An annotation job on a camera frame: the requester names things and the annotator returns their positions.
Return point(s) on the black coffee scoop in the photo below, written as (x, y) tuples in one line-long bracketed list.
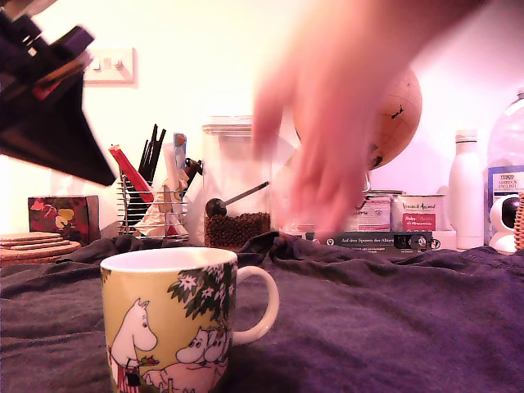
[(215, 207)]

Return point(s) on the coffee beans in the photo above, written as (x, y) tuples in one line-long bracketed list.
[(241, 229)]

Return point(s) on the person's hand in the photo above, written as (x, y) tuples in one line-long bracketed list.
[(327, 102)]

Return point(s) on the red packet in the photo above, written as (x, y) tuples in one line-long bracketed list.
[(131, 172)]

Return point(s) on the floral tissue box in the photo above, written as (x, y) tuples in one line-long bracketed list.
[(78, 219)]

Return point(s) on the black chopstick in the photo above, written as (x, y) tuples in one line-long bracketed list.
[(159, 149), (151, 151), (143, 157)]

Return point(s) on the square cork coaster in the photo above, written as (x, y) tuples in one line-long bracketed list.
[(28, 236), (45, 244)]

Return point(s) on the white paper sachet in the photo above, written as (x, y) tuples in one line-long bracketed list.
[(171, 163)]

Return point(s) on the round cork trivet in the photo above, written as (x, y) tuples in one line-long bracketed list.
[(41, 256)]

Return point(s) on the blue and orange packet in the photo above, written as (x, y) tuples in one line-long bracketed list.
[(180, 149)]

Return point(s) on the crumpled white paper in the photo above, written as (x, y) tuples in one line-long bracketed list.
[(157, 213)]

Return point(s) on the clear jar with white lid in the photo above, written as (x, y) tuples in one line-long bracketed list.
[(229, 180)]

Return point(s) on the cartoon print ceramic mug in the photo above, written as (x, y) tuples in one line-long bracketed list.
[(163, 311)]

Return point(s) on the metal globe stand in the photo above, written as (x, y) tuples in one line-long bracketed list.
[(367, 182)]

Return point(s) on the dark green book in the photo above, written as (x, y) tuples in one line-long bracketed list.
[(368, 242)]

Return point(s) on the cork globe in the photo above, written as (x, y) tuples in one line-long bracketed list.
[(403, 114)]

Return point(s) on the dark blue cloth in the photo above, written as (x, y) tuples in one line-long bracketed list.
[(368, 319)]

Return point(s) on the tin with script lettering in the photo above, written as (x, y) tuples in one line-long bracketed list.
[(419, 213)]

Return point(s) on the white metal bottle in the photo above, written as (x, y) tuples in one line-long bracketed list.
[(466, 184)]

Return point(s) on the large clear water bottle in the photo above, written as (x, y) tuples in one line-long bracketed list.
[(507, 135)]

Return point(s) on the wicker basket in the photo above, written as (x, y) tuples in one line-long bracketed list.
[(520, 221)]

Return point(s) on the white wall switch plate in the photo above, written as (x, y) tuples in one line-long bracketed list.
[(118, 67)]

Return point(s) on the small white round camera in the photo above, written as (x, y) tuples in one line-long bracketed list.
[(501, 213)]

